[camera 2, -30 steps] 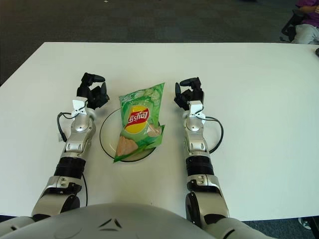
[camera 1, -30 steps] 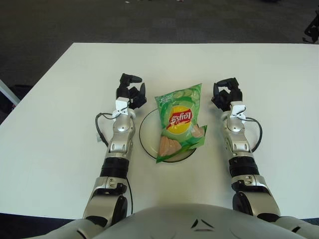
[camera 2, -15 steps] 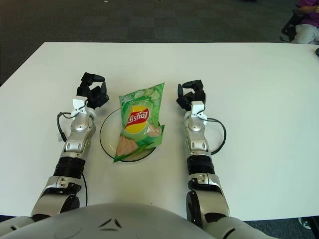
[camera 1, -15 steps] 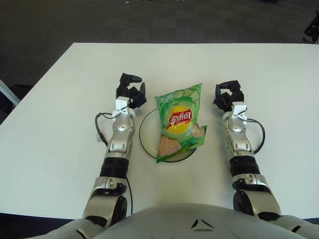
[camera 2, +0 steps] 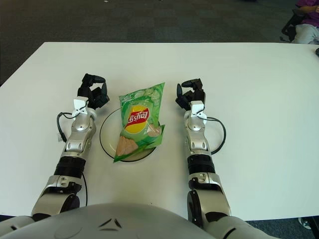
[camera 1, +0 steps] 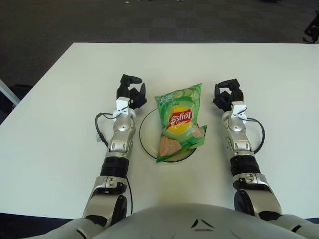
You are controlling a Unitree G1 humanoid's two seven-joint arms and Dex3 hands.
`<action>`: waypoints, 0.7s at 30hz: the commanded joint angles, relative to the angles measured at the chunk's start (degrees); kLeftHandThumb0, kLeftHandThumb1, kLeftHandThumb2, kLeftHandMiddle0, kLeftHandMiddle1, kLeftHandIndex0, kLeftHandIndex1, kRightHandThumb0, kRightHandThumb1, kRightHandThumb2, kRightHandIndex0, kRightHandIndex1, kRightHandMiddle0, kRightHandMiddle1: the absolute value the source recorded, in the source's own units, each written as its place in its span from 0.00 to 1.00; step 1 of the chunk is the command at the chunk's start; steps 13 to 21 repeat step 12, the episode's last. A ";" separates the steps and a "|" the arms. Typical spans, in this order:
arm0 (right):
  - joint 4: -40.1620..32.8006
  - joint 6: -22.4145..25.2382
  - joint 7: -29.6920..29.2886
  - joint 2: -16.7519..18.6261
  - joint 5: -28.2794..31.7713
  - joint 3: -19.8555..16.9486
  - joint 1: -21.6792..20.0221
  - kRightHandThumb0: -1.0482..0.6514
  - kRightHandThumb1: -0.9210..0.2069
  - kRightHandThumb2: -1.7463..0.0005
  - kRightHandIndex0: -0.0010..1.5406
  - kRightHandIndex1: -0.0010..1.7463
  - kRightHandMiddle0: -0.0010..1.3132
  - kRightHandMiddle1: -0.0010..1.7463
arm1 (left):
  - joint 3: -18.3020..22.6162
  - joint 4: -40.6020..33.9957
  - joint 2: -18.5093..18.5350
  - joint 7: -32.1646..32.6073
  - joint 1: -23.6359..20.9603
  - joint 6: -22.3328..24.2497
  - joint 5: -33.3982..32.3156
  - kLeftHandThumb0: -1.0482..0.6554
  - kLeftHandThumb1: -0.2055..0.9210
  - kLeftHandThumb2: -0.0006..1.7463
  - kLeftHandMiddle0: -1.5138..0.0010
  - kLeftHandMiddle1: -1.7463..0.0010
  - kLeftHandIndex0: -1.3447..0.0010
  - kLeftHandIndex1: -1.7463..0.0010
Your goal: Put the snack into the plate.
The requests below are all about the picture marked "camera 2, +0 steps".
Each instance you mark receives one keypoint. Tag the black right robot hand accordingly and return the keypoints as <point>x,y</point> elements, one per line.
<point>197,95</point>

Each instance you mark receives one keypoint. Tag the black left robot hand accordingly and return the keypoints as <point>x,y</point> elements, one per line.
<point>96,97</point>

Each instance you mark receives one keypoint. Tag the green Lays chips bag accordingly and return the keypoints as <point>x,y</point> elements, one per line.
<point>139,117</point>

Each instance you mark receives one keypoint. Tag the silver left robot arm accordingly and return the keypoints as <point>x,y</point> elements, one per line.
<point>81,127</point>

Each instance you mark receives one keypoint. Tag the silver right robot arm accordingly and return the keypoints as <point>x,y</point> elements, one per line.
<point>197,127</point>

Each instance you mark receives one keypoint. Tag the white plate with black rim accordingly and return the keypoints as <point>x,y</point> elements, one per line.
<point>108,132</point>

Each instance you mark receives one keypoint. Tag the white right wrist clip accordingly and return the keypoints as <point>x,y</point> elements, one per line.
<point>197,108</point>

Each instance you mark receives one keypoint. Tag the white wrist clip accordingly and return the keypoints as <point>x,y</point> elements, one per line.
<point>197,108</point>
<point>79,102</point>

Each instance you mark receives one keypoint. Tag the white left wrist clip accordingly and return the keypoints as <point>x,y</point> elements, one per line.
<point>79,102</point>

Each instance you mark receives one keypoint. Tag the black office chair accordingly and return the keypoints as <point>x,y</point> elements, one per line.
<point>289,27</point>

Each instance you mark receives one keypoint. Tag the seated person in purple shirt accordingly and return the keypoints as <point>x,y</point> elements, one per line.
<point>307,32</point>

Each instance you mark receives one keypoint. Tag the silver robot torso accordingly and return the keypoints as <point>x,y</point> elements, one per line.
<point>149,224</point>

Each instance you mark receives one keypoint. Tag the black wheeled base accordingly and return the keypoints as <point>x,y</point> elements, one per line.
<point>305,222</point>

